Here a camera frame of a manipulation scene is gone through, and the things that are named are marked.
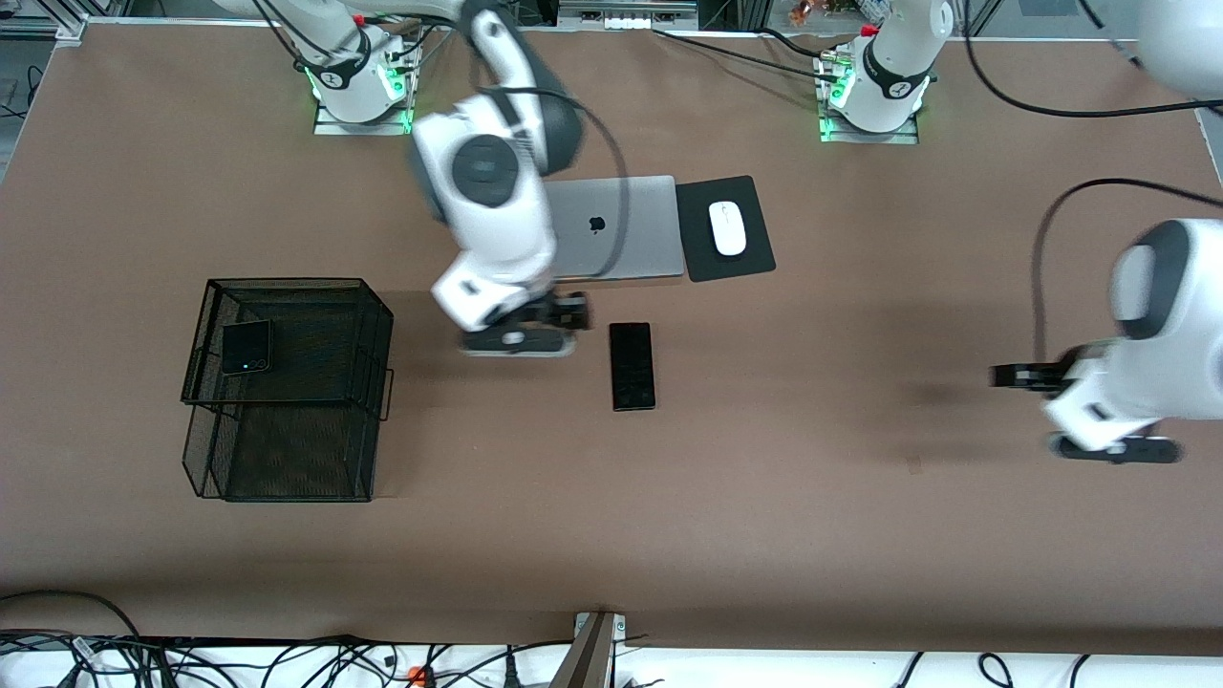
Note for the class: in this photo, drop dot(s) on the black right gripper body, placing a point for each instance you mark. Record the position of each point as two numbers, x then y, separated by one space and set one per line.
552 311

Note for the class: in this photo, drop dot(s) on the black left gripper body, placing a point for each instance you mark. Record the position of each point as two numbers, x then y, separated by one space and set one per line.
1040 374

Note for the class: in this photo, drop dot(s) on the long black slab phone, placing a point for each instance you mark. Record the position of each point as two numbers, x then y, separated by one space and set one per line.
632 368

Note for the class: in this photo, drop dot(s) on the small black flip phone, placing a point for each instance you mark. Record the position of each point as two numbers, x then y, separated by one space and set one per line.
246 344

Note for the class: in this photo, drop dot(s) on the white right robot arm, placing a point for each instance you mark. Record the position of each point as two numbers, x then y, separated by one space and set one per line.
497 229

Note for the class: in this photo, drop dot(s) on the silver closed laptop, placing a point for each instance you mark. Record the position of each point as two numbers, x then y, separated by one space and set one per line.
659 229

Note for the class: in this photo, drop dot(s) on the black mouse pad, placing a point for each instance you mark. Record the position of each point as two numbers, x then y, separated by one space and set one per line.
694 205

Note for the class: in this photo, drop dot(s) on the white computer mouse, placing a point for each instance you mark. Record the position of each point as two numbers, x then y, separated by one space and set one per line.
728 229

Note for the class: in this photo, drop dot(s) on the white power strip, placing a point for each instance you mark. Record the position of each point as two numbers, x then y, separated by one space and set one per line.
631 19

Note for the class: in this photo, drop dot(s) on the black mesh two-tier tray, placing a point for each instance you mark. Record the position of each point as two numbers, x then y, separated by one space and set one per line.
287 459

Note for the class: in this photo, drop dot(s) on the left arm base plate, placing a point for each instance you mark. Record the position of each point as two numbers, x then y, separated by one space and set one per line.
908 137

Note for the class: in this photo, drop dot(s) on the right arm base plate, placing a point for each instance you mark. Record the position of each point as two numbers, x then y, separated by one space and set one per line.
330 127

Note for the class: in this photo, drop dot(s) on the grey metal camera stand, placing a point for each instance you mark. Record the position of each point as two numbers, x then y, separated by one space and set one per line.
592 659

